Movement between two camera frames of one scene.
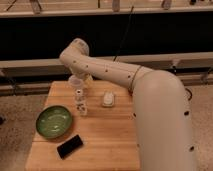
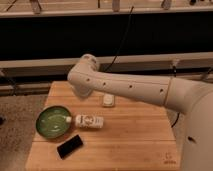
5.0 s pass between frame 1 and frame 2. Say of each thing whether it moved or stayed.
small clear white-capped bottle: moved
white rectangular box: stayed
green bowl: stayed
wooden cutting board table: stayed
